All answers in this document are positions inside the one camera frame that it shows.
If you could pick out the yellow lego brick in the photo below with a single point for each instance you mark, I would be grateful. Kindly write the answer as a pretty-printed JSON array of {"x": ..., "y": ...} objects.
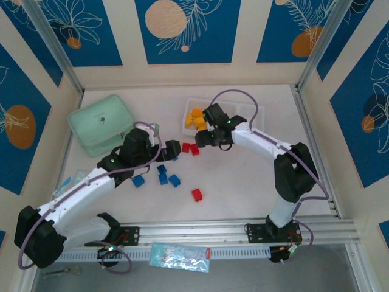
[
  {"x": 197, "y": 112},
  {"x": 201, "y": 125},
  {"x": 198, "y": 119},
  {"x": 190, "y": 121}
]

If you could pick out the red lego brick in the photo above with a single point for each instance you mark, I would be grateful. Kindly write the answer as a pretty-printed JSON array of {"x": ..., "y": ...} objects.
[
  {"x": 197, "y": 194},
  {"x": 185, "y": 147},
  {"x": 194, "y": 150}
]

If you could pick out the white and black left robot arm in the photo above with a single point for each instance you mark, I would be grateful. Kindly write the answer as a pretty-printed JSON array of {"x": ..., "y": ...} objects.
[{"x": 82, "y": 194}]

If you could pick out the clear three-compartment tray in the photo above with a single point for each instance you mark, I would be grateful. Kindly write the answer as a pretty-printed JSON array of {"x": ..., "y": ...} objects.
[{"x": 243, "y": 109}]

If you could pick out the mint green zip pouch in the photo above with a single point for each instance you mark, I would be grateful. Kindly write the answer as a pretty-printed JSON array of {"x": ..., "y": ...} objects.
[{"x": 100, "y": 121}]

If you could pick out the clear packet with teal print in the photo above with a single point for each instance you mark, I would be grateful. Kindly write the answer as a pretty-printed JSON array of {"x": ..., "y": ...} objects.
[{"x": 65, "y": 185}]

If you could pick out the light blue printed plastic packet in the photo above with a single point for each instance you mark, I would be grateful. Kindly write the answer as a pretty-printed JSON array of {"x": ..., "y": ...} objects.
[{"x": 179, "y": 257}]

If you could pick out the aluminium table edge profile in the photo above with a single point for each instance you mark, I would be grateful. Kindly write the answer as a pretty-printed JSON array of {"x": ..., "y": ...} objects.
[{"x": 360, "y": 267}]

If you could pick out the aluminium side rail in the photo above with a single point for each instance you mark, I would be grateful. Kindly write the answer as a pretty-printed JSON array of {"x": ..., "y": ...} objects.
[
  {"x": 71, "y": 127},
  {"x": 316, "y": 152}
]

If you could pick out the aluminium front rail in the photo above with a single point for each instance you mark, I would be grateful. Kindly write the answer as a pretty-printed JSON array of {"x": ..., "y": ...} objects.
[{"x": 194, "y": 231}]

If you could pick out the aluminium corner post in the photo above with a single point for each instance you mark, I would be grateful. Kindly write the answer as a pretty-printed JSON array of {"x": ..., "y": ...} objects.
[
  {"x": 51, "y": 42},
  {"x": 325, "y": 42}
]

